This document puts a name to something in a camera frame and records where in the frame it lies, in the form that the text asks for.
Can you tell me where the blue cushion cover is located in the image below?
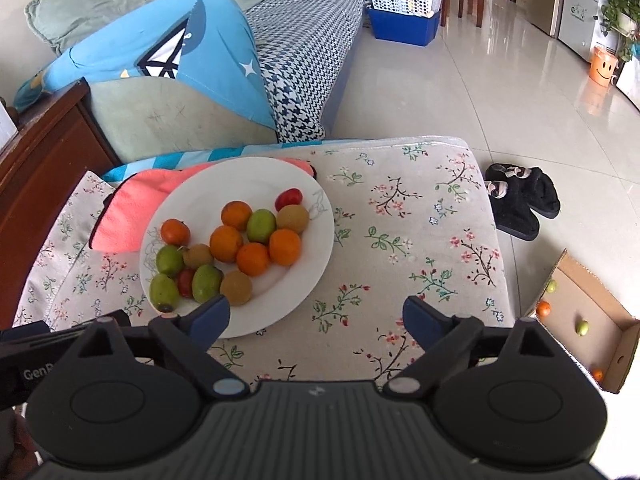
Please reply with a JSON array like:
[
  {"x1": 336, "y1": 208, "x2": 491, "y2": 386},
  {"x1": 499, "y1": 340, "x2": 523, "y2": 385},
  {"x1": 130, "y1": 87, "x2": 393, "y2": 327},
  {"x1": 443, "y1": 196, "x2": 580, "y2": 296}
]
[{"x1": 13, "y1": 0, "x2": 274, "y2": 128}]

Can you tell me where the floral tablecloth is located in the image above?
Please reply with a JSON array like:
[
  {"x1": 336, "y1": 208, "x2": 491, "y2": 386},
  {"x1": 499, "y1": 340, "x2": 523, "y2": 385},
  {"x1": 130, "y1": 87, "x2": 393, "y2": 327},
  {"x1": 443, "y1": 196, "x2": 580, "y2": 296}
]
[{"x1": 14, "y1": 136, "x2": 515, "y2": 383}]

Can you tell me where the cardboard box tray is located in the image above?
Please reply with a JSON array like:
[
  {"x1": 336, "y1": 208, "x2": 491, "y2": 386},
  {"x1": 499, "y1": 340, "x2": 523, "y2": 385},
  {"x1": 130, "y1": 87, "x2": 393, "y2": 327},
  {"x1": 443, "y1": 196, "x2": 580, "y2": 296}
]
[{"x1": 526, "y1": 252, "x2": 639, "y2": 394}]

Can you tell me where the orange tangerine top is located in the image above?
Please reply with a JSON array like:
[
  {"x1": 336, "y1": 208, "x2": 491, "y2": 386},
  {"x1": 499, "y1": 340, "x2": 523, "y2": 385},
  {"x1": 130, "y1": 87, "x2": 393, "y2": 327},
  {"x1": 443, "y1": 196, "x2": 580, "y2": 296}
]
[{"x1": 220, "y1": 200, "x2": 253, "y2": 232}]

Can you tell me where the green plum top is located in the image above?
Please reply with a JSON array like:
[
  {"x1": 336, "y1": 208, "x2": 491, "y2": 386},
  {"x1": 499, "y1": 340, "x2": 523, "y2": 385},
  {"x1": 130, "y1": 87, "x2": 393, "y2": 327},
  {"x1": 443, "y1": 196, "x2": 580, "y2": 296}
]
[{"x1": 192, "y1": 263, "x2": 224, "y2": 304}]

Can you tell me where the black slipper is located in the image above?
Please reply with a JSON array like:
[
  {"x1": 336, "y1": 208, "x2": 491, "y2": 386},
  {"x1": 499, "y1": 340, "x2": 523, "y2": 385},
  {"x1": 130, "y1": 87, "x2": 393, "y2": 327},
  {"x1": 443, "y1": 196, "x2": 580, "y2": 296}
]
[
  {"x1": 485, "y1": 164, "x2": 561, "y2": 219},
  {"x1": 485, "y1": 181, "x2": 540, "y2": 242}
]

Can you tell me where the brown kiwi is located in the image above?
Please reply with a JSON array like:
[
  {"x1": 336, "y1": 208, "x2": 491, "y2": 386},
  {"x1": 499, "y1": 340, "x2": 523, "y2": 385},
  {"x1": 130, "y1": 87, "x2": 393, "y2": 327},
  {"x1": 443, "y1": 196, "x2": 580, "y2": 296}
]
[
  {"x1": 182, "y1": 244, "x2": 215, "y2": 270},
  {"x1": 220, "y1": 270, "x2": 253, "y2": 307},
  {"x1": 277, "y1": 205, "x2": 309, "y2": 234}
]

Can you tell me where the orange smiley bucket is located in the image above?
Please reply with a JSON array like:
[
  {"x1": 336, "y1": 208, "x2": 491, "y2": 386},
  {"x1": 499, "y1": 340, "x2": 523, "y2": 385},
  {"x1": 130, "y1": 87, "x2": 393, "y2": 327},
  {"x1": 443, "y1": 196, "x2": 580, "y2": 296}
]
[{"x1": 589, "y1": 46, "x2": 618, "y2": 87}]

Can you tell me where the orange tangerine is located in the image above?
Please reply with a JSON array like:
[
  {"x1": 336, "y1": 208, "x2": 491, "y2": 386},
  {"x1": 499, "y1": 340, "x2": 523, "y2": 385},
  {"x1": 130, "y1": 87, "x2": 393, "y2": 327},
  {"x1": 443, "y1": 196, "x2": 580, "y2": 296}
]
[
  {"x1": 220, "y1": 200, "x2": 253, "y2": 232},
  {"x1": 268, "y1": 229, "x2": 302, "y2": 266},
  {"x1": 209, "y1": 224, "x2": 244, "y2": 263}
]

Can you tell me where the white ceramic plate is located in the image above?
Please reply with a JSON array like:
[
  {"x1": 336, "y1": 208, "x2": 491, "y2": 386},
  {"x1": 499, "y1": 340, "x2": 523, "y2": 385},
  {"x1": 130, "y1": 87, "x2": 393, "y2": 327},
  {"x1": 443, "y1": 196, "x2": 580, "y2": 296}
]
[{"x1": 140, "y1": 157, "x2": 334, "y2": 338}]

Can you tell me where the orange tangerine plate left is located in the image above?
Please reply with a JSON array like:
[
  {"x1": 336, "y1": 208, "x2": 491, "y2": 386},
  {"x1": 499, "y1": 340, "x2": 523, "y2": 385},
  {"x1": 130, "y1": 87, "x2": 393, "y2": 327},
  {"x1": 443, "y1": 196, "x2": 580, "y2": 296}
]
[{"x1": 235, "y1": 243, "x2": 271, "y2": 278}]

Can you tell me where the brown kiwi on plate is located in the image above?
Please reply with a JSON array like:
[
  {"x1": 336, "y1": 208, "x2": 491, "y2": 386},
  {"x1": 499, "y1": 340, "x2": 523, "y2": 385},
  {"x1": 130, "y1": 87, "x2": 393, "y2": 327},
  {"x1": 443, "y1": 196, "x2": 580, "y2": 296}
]
[{"x1": 182, "y1": 244, "x2": 215, "y2": 270}]

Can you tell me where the orange tangerine plate right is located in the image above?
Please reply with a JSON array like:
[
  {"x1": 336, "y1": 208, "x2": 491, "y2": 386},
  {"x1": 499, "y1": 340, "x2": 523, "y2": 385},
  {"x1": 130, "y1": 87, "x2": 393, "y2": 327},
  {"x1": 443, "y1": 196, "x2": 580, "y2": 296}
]
[{"x1": 160, "y1": 218, "x2": 191, "y2": 247}]

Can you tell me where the green sofa cushion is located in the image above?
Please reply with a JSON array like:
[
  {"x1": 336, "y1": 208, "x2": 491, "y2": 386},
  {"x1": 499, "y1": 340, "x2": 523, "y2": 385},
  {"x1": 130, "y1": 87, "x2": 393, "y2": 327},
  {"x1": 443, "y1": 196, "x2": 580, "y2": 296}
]
[{"x1": 88, "y1": 77, "x2": 277, "y2": 162}]

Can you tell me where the green potted plant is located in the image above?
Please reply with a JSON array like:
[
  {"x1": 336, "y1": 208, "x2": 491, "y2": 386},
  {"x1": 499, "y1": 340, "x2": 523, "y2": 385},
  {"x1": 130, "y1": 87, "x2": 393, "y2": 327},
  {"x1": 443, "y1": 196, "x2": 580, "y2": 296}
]
[{"x1": 602, "y1": 0, "x2": 639, "y2": 63}]

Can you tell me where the white small freezer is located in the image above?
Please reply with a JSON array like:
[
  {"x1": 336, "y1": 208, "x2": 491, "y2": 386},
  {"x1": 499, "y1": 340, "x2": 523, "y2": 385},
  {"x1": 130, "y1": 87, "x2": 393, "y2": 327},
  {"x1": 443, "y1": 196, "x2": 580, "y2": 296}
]
[{"x1": 558, "y1": 0, "x2": 618, "y2": 63}]

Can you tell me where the black slipper near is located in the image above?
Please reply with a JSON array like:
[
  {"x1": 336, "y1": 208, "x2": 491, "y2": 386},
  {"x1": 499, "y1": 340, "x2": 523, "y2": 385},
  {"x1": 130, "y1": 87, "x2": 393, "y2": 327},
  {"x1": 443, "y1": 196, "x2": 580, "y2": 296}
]
[{"x1": 485, "y1": 181, "x2": 540, "y2": 242}]

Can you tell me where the blue plastic bin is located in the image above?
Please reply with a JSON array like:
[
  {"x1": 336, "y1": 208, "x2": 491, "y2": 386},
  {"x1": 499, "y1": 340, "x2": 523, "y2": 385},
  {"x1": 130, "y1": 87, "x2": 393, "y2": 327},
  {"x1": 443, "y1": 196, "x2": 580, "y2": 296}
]
[{"x1": 368, "y1": 8, "x2": 440, "y2": 47}]

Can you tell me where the left hand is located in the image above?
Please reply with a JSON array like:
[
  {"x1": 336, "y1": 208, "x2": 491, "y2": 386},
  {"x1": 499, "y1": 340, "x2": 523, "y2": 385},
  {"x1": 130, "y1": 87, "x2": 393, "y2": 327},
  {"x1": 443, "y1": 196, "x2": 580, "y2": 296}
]
[{"x1": 1, "y1": 410, "x2": 38, "y2": 480}]

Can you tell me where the dark wooden cabinet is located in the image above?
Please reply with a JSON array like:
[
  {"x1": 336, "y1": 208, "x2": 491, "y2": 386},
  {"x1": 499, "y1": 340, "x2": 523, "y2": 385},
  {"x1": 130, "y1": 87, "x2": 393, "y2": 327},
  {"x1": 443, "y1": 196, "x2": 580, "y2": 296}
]
[{"x1": 0, "y1": 79, "x2": 122, "y2": 328}]

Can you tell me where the pink folded towel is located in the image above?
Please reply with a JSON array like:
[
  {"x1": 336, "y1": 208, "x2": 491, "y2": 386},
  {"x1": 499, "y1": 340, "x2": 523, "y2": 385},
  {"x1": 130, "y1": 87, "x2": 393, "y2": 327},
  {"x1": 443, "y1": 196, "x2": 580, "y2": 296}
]
[{"x1": 88, "y1": 156, "x2": 318, "y2": 255}]

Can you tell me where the black slipper far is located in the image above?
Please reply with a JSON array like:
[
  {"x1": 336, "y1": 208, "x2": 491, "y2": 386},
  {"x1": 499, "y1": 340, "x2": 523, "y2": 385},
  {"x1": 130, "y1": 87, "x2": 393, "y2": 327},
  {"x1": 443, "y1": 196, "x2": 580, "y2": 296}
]
[{"x1": 485, "y1": 164, "x2": 561, "y2": 219}]

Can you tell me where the green plum on plate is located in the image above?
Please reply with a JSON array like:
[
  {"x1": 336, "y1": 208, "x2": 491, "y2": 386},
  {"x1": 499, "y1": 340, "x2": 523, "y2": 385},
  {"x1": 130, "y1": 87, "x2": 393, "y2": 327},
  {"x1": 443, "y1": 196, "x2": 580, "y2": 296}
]
[{"x1": 246, "y1": 209, "x2": 277, "y2": 244}]

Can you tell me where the orange tangerine plate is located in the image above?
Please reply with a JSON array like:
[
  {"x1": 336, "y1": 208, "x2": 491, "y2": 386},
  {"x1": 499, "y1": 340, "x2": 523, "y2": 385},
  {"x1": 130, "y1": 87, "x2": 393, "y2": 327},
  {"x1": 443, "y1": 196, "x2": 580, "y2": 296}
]
[
  {"x1": 235, "y1": 243, "x2": 271, "y2": 278},
  {"x1": 160, "y1": 218, "x2": 191, "y2": 247}
]

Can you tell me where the red cherry tomato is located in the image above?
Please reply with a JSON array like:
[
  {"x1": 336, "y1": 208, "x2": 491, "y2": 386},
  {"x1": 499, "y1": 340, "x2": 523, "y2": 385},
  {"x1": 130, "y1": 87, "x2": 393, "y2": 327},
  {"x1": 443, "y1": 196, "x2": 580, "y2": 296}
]
[{"x1": 274, "y1": 188, "x2": 304, "y2": 211}]

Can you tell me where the green plum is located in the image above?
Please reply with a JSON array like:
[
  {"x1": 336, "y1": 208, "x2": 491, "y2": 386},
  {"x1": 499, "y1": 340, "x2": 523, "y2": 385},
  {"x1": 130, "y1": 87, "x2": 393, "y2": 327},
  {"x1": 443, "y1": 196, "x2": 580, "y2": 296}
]
[
  {"x1": 150, "y1": 273, "x2": 180, "y2": 313},
  {"x1": 192, "y1": 263, "x2": 224, "y2": 304},
  {"x1": 155, "y1": 245, "x2": 184, "y2": 278},
  {"x1": 246, "y1": 209, "x2": 277, "y2": 244}
]

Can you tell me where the houndstooth sofa cover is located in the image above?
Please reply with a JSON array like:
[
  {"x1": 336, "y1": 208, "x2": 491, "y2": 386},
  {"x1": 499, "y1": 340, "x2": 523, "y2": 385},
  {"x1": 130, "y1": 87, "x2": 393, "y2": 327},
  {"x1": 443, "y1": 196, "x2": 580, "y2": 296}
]
[{"x1": 246, "y1": 0, "x2": 368, "y2": 143}]

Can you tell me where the brown kiwi front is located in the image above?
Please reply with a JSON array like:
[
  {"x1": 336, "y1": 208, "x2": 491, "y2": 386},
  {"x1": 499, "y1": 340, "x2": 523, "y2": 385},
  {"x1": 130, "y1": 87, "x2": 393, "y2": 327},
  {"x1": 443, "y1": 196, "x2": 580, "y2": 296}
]
[{"x1": 220, "y1": 270, "x2": 253, "y2": 307}]

